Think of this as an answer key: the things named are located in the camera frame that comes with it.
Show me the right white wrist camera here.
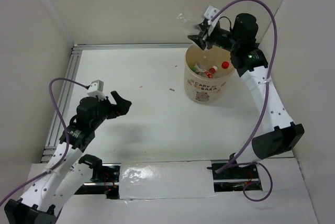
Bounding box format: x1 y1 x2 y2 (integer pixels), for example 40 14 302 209
203 5 220 28

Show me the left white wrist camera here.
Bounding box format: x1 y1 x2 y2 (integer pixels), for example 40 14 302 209
87 80 106 101

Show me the cream capybara plastic bin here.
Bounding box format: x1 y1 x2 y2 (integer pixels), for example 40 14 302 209
184 45 235 104

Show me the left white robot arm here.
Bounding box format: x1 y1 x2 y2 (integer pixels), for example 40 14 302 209
4 91 132 223

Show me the purple cable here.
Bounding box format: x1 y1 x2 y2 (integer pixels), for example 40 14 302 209
216 0 277 203
0 78 90 209

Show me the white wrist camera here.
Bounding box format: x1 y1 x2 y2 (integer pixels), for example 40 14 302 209
203 5 220 28
87 80 106 101

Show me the silver tape sheet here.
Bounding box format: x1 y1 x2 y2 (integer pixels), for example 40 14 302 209
119 161 215 199

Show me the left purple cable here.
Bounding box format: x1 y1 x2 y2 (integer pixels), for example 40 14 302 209
0 78 90 209

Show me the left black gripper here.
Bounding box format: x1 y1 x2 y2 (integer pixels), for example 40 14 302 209
91 91 131 129

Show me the clear crushed bottle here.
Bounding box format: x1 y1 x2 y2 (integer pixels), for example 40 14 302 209
176 12 203 34

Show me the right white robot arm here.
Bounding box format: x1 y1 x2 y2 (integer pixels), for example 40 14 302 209
188 6 305 178

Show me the red label water bottle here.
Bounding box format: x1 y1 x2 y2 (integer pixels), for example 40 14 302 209
221 61 230 69

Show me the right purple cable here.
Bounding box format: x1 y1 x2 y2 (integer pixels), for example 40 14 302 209
216 0 277 203

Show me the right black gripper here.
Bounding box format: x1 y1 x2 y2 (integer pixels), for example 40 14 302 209
187 21 239 52

